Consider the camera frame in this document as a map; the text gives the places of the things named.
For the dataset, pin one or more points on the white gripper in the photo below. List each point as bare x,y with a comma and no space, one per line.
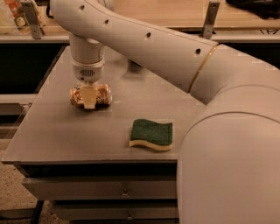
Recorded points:
87,73

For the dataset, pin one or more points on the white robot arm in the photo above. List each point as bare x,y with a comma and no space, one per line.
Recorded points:
229,161

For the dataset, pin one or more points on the green and yellow sponge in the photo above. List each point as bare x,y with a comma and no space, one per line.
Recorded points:
154,135

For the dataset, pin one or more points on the upper grey drawer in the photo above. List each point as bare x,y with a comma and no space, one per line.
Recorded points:
102,188

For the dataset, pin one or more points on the grey drawer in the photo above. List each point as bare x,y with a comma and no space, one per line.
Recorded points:
102,188
119,210

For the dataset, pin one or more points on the white orange snack bag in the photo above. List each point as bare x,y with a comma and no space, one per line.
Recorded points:
12,18

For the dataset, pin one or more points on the lower grey drawer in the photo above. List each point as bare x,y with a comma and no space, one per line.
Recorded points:
119,210

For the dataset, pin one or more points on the black object top right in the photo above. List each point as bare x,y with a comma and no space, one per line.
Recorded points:
264,9

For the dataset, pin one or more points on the left metal bracket post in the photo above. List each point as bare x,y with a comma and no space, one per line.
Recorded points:
32,19

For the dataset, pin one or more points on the metal bracket post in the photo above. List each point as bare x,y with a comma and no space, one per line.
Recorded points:
211,14
32,19

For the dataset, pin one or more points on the right metal bracket post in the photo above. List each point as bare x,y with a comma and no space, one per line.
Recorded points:
211,14

